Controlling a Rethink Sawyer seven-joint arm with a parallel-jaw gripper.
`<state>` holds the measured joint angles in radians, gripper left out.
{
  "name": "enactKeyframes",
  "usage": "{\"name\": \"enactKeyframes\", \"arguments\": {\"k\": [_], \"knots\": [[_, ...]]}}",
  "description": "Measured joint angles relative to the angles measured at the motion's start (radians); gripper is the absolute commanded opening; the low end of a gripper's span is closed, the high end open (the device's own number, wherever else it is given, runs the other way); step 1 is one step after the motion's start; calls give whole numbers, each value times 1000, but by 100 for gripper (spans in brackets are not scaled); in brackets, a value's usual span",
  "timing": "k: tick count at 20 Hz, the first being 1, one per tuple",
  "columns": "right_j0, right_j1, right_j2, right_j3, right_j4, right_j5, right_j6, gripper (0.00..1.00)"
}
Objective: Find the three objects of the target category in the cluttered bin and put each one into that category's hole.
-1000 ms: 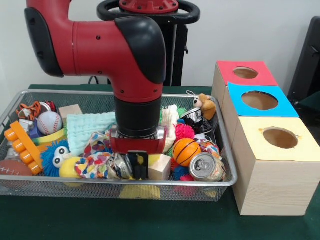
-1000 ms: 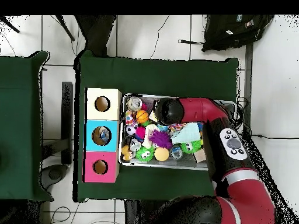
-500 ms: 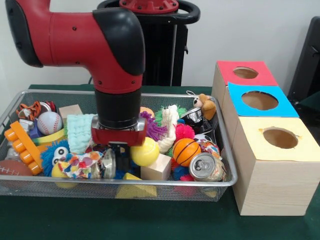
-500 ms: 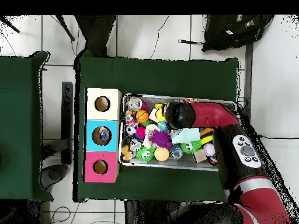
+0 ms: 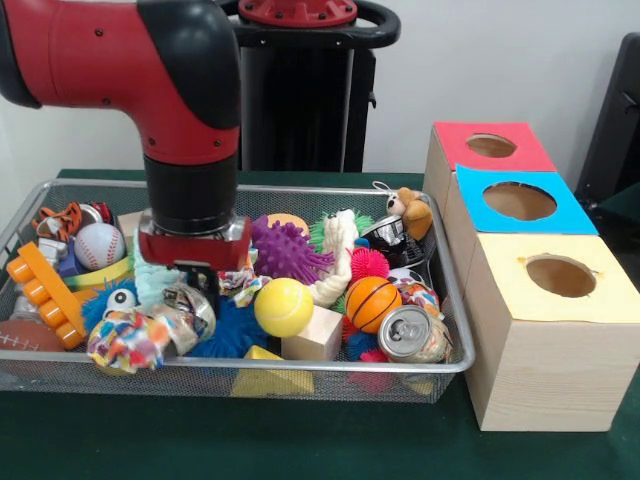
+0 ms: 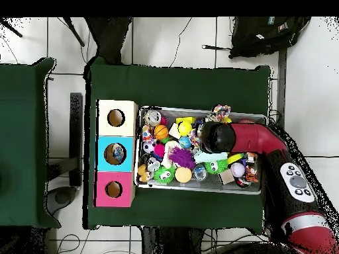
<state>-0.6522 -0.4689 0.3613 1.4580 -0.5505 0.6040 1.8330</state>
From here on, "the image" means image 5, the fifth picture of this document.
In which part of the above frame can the orange plastic building block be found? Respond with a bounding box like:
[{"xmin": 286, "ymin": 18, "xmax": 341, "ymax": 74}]
[{"xmin": 5, "ymin": 242, "xmax": 87, "ymax": 351}]

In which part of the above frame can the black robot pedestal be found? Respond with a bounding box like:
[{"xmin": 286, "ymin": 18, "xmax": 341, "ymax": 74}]
[{"xmin": 236, "ymin": 0, "xmax": 401, "ymax": 173}]

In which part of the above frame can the purple spiky ball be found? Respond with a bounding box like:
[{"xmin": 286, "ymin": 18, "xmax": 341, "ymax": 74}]
[{"xmin": 250, "ymin": 218, "xmax": 336, "ymax": 286}]

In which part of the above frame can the white baseball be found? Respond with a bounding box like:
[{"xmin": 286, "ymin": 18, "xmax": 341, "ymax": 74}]
[{"xmin": 73, "ymin": 222, "xmax": 127, "ymax": 271}]

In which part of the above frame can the dark green table cloth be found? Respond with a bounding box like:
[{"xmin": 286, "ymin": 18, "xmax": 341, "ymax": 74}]
[{"xmin": 0, "ymin": 168, "xmax": 640, "ymax": 480}]

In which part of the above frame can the blue fuzzy toy with eyes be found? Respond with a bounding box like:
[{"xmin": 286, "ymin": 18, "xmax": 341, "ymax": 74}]
[{"xmin": 82, "ymin": 283, "xmax": 141, "ymax": 327}]

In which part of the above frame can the yellow tennis ball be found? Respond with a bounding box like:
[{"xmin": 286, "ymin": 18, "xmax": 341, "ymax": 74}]
[{"xmin": 254, "ymin": 277, "xmax": 315, "ymax": 339}]

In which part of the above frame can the clear mesh bin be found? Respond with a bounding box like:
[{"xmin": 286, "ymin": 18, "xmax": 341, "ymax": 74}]
[{"xmin": 0, "ymin": 178, "xmax": 476, "ymax": 404}]

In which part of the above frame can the mint green knitted cloth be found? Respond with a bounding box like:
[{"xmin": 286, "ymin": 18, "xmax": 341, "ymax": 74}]
[{"xmin": 133, "ymin": 245, "xmax": 191, "ymax": 307}]

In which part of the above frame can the silver drink can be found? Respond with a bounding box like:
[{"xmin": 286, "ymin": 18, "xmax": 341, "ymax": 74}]
[{"xmin": 378, "ymin": 305, "xmax": 452, "ymax": 364}]

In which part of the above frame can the black office chair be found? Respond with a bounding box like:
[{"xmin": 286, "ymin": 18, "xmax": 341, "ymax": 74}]
[{"xmin": 575, "ymin": 33, "xmax": 640, "ymax": 226}]

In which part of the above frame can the wooden box with three holes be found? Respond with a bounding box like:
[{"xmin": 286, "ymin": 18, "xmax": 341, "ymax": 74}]
[{"xmin": 422, "ymin": 121, "xmax": 640, "ymax": 433}]

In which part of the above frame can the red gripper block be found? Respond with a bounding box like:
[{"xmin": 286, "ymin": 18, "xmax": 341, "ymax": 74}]
[{"xmin": 138, "ymin": 225, "xmax": 252, "ymax": 312}]

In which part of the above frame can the small brown football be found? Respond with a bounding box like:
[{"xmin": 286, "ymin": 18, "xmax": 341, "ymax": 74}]
[{"xmin": 0, "ymin": 320, "xmax": 53, "ymax": 353}]

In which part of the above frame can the small orange basketball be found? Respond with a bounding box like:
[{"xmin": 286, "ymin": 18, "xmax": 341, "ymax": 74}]
[{"xmin": 345, "ymin": 276, "xmax": 403, "ymax": 334}]

